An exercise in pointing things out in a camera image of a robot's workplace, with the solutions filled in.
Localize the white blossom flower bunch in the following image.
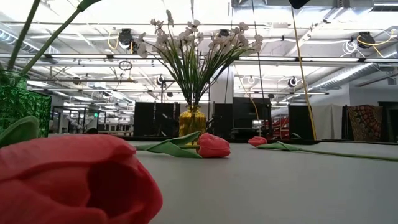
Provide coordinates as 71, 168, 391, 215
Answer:
189, 21, 264, 106
177, 19, 206, 106
136, 9, 200, 106

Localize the red artificial tulip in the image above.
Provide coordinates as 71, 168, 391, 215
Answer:
248, 136, 398, 162
135, 130, 231, 159
0, 115, 164, 224

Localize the amber ribbed glass vase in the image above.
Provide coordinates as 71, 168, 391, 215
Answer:
179, 105, 208, 138

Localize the green square glass vase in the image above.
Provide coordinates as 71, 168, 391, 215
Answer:
0, 70, 52, 138

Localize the black partition panel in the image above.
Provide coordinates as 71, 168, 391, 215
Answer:
288, 104, 313, 141

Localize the white hanging cloth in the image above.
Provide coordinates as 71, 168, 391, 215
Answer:
312, 104, 343, 141

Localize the red patterned tapestry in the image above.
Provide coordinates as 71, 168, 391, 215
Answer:
347, 105, 383, 142

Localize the yellow cable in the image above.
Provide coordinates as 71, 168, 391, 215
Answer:
290, 6, 318, 141

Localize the black table frame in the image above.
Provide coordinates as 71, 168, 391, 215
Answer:
118, 135, 398, 146

